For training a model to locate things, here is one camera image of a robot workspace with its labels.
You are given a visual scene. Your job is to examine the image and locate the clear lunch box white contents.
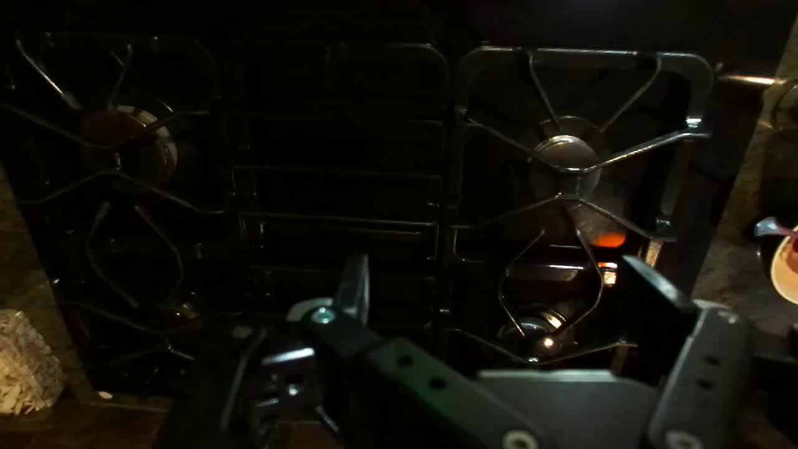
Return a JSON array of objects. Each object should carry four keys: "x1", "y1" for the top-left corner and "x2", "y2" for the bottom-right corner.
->
[{"x1": 0, "y1": 310, "x2": 64, "y2": 417}]

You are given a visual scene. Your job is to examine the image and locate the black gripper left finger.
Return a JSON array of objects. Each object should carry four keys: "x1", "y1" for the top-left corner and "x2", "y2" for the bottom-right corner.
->
[{"x1": 286, "y1": 299, "x2": 554, "y2": 449}]

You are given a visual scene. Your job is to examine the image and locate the black burner grate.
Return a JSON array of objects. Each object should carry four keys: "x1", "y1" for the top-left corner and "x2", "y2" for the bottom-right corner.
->
[
  {"x1": 0, "y1": 33, "x2": 233, "y2": 371},
  {"x1": 439, "y1": 45, "x2": 713, "y2": 370}
]

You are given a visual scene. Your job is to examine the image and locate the left black burner grate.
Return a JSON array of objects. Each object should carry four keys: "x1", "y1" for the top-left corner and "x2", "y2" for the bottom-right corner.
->
[{"x1": 0, "y1": 33, "x2": 233, "y2": 371}]

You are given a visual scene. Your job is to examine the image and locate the right black burner grate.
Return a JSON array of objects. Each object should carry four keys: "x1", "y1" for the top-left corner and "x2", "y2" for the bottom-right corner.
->
[{"x1": 439, "y1": 45, "x2": 713, "y2": 370}]

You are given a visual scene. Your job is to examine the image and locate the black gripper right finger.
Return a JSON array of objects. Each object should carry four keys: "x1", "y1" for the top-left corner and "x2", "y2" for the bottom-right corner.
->
[{"x1": 621, "y1": 256, "x2": 753, "y2": 449}]

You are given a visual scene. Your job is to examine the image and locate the black gas stove top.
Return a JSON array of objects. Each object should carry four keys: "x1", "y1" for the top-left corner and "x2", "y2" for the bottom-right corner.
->
[{"x1": 0, "y1": 33, "x2": 726, "y2": 408}]

